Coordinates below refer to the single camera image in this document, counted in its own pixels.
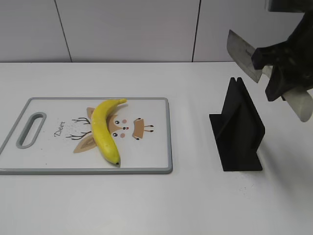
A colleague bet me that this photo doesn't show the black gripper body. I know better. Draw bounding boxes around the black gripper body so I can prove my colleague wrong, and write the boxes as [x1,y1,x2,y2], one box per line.
[284,11,313,91]

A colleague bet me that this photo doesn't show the white-handled kitchen knife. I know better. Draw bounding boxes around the white-handled kitchen knife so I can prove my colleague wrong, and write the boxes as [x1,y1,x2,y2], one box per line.
[226,30,313,122]

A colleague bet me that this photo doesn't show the black knife stand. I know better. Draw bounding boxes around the black knife stand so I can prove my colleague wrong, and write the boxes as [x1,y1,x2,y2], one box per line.
[209,77,265,172]

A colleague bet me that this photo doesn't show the white deer cutting board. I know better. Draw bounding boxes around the white deer cutting board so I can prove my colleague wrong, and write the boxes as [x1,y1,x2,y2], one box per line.
[0,97,173,175]

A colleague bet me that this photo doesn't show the yellow plastic banana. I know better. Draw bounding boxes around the yellow plastic banana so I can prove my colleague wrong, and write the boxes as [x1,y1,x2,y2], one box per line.
[91,98,127,166]

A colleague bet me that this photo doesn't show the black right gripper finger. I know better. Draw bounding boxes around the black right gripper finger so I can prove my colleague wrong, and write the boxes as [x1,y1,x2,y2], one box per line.
[265,65,293,102]

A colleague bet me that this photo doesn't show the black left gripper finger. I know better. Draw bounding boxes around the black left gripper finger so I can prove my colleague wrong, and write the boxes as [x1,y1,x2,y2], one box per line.
[251,41,292,71]

